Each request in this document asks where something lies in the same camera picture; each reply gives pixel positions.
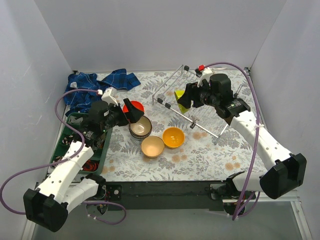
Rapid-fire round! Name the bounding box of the red-orange bowl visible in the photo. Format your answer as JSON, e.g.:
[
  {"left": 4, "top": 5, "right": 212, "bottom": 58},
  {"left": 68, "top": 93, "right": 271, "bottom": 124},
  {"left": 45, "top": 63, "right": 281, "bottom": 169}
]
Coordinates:
[{"left": 122, "top": 100, "right": 145, "bottom": 113}]

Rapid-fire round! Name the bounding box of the lime green bowl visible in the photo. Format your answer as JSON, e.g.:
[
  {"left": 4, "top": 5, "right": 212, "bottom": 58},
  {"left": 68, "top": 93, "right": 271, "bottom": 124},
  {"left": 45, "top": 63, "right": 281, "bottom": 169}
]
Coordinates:
[{"left": 173, "top": 89, "right": 192, "bottom": 115}]

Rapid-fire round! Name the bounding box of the black bowl with gold rim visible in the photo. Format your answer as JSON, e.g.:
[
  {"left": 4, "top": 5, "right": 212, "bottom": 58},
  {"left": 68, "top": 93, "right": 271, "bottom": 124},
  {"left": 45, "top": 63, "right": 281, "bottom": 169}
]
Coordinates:
[{"left": 129, "top": 116, "right": 153, "bottom": 135}]

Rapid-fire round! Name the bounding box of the white patterned bowl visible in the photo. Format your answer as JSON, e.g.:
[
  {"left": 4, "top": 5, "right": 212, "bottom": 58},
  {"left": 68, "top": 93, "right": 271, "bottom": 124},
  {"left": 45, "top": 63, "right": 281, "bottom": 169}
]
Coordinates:
[{"left": 130, "top": 132, "right": 150, "bottom": 140}]

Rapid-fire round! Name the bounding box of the beige bowl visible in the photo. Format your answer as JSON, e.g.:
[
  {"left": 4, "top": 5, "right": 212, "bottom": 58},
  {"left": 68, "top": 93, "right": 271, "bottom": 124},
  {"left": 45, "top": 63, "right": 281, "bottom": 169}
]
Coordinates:
[{"left": 141, "top": 135, "right": 165, "bottom": 158}]

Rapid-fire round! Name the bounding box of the yellow-orange bowl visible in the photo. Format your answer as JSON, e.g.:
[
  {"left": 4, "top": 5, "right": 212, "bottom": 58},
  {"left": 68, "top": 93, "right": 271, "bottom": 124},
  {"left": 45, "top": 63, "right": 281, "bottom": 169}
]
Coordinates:
[{"left": 162, "top": 127, "right": 185, "bottom": 149}]

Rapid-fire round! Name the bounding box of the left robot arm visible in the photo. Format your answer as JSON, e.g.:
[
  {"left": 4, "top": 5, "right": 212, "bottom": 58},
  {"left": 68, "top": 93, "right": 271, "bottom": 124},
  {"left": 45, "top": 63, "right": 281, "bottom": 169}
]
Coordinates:
[{"left": 23, "top": 98, "right": 144, "bottom": 232}]

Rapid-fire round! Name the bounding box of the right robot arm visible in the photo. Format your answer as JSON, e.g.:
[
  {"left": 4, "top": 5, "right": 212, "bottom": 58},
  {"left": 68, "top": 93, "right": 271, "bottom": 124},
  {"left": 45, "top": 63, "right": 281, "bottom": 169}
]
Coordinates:
[{"left": 177, "top": 73, "right": 307, "bottom": 199}]

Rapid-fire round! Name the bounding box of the blue plaid cloth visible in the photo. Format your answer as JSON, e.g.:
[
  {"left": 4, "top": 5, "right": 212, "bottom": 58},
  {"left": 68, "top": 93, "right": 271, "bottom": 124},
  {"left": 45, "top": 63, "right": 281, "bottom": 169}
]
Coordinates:
[{"left": 62, "top": 68, "right": 142, "bottom": 113}]

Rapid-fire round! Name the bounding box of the green compartment tray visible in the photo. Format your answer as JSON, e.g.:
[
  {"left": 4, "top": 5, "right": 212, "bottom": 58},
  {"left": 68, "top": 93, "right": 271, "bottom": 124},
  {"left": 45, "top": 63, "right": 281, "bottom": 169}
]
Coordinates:
[{"left": 50, "top": 112, "right": 113, "bottom": 175}]

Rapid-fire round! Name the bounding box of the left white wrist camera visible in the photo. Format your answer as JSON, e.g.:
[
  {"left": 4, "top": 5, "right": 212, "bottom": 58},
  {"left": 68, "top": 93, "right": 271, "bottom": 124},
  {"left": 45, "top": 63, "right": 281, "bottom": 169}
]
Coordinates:
[{"left": 97, "top": 87, "right": 118, "bottom": 106}]

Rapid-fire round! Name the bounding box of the metal wire dish rack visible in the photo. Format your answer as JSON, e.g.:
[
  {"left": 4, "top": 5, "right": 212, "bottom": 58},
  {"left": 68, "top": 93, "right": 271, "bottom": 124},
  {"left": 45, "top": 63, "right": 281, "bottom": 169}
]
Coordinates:
[{"left": 152, "top": 65, "right": 228, "bottom": 145}]

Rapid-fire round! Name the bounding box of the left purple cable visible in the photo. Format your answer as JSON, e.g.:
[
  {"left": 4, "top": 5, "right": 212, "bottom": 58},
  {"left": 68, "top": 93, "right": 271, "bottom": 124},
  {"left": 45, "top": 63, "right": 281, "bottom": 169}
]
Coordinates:
[{"left": 0, "top": 88, "right": 128, "bottom": 225}]

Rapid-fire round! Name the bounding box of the red coiled cable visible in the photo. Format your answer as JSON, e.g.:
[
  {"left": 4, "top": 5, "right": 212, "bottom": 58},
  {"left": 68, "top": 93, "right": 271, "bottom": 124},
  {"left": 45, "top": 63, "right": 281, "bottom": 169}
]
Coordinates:
[{"left": 82, "top": 161, "right": 100, "bottom": 173}]

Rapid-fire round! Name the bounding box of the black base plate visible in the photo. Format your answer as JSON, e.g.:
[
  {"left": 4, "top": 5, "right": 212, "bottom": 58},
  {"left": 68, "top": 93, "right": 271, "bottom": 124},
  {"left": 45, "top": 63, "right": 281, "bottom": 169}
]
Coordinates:
[{"left": 102, "top": 180, "right": 241, "bottom": 211}]

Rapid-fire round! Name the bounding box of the aluminium frame rail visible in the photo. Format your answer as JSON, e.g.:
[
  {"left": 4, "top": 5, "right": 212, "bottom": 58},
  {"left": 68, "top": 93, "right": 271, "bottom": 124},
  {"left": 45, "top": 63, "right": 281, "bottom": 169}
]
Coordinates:
[{"left": 21, "top": 189, "right": 51, "bottom": 240}]

